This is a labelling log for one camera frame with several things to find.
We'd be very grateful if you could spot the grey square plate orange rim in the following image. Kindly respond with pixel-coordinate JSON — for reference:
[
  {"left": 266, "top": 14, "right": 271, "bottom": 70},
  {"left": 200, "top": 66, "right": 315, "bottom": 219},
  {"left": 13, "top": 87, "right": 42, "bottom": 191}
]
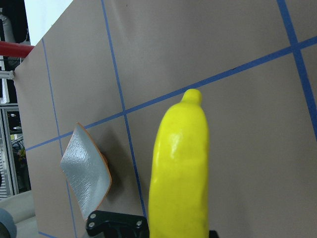
[{"left": 60, "top": 123, "right": 112, "bottom": 220}]

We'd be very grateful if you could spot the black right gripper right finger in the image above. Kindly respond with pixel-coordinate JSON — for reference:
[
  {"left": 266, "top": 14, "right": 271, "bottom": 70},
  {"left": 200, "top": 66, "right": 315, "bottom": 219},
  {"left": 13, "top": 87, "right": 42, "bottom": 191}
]
[{"left": 209, "top": 230, "right": 219, "bottom": 238}]

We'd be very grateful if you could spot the red cylinder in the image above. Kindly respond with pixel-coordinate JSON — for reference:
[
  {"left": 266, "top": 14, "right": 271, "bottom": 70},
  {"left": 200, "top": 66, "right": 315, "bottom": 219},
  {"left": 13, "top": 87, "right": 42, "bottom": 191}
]
[{"left": 0, "top": 41, "right": 34, "bottom": 58}]

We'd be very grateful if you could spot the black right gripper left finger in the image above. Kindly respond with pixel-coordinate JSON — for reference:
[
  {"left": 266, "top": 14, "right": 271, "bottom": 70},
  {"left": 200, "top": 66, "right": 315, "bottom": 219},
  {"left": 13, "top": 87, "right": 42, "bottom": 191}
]
[{"left": 86, "top": 210, "right": 150, "bottom": 238}]

